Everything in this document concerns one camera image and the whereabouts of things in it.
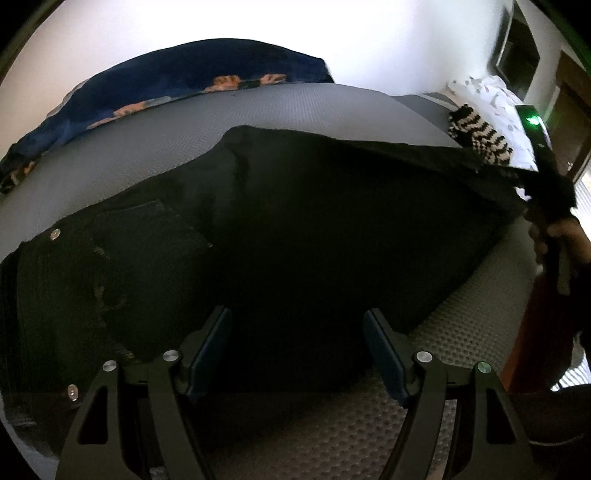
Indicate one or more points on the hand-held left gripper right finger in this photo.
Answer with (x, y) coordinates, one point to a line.
(385, 360)

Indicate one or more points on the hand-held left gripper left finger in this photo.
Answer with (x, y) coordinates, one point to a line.
(210, 355)

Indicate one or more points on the black pants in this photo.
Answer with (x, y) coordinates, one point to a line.
(295, 221)

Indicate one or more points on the person's right forearm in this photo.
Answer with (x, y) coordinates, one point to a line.
(535, 332)

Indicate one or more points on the person's right hand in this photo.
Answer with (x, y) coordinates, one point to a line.
(579, 240)

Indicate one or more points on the brown wooden door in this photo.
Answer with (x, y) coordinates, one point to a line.
(570, 120)

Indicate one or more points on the black white striped cloth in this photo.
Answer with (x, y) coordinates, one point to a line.
(480, 134)

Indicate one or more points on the white speckled pillow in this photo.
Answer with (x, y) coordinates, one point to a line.
(501, 104)

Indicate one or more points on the person's dark clothing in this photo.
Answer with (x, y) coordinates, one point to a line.
(554, 434)

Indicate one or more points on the grey mesh mattress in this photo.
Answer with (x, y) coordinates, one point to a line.
(300, 110)

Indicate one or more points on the dark blue floral blanket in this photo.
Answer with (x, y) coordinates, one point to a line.
(152, 78)

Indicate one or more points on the dark wall frame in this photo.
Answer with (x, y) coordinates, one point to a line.
(519, 50)

